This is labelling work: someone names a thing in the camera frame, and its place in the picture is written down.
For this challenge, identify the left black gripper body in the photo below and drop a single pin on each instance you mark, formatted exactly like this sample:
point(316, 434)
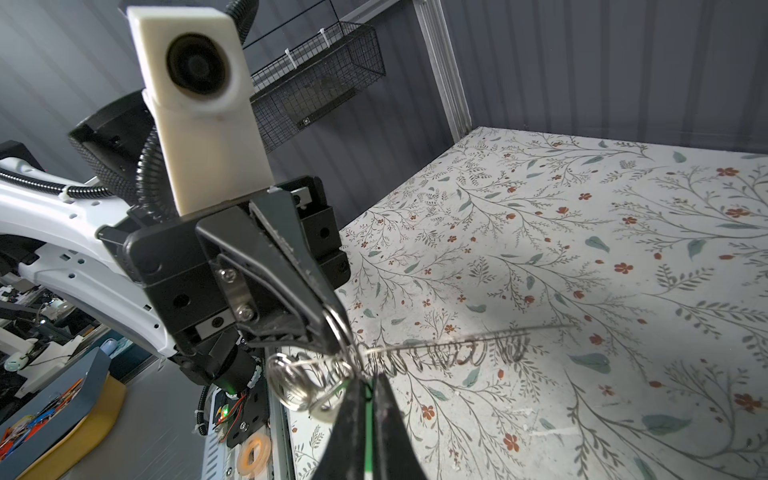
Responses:
point(184, 288)

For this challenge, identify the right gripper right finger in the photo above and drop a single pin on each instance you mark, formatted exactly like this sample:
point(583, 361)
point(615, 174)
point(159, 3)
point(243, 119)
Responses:
point(393, 455)

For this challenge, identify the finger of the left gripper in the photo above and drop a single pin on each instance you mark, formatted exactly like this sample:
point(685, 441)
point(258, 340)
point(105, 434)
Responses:
point(306, 282)
point(233, 239)

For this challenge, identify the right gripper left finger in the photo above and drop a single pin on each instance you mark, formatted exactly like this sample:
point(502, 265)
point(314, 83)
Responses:
point(344, 455)

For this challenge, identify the green tagged key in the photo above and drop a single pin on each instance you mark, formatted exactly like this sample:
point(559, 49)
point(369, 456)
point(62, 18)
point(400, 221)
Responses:
point(368, 452)

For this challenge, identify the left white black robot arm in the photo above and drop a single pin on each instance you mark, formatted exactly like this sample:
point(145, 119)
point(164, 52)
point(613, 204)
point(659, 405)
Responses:
point(48, 236)

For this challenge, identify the tape roll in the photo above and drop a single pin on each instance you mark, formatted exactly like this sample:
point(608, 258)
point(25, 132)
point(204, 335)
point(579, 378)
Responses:
point(254, 456)

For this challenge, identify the blue yellow tray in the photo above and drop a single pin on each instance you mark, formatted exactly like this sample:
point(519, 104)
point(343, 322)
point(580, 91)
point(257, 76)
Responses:
point(64, 422)

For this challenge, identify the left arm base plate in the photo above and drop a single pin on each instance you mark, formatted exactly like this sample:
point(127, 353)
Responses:
point(247, 414)

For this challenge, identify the black wire basket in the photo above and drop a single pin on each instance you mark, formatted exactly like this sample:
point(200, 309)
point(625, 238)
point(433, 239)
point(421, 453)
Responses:
point(311, 79)

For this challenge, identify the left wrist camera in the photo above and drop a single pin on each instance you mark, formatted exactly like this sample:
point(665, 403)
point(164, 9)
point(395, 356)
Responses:
point(198, 89)

